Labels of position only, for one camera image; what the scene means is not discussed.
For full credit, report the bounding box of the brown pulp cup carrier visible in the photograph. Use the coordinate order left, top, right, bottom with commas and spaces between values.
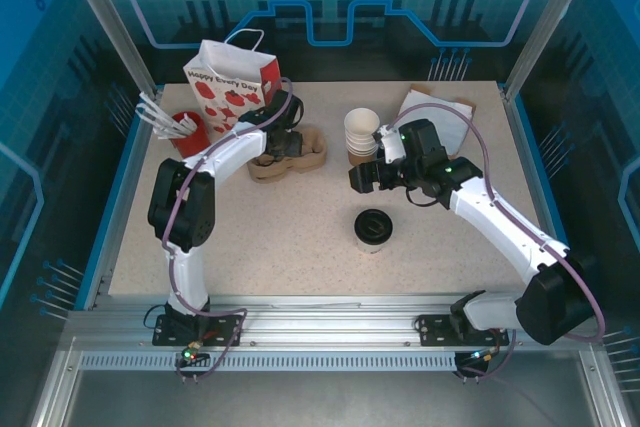
248, 126, 329, 184

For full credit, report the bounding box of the poppy print paper gift bag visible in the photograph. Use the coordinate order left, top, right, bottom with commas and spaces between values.
182, 28, 281, 133

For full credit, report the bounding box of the black plastic cup lid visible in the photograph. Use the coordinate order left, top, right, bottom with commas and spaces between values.
353, 208, 395, 243

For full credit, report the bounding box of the white paper coffee cup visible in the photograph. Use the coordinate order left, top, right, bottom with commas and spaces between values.
355, 229, 394, 255

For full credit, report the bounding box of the large white paper napkin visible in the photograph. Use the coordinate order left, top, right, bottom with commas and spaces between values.
399, 91, 471, 148

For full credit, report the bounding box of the red straw holder cup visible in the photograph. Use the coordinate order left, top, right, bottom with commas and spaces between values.
169, 110, 210, 159

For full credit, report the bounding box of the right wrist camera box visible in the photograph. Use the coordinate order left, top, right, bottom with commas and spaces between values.
374, 125, 407, 166

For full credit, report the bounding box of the aluminium front rail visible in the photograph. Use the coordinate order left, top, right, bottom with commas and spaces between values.
64, 294, 599, 348

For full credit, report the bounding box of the aluminium frame post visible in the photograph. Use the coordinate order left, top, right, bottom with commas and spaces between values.
54, 0, 164, 98
502, 0, 604, 98

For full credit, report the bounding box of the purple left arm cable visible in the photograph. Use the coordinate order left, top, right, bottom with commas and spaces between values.
159, 76, 301, 383

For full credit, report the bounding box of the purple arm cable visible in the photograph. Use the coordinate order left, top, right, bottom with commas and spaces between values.
159, 76, 301, 383
387, 101, 607, 383

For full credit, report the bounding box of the slotted grey cable duct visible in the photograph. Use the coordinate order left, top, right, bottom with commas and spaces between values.
78, 351, 459, 373

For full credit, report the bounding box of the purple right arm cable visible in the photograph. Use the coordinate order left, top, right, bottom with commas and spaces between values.
387, 101, 607, 383

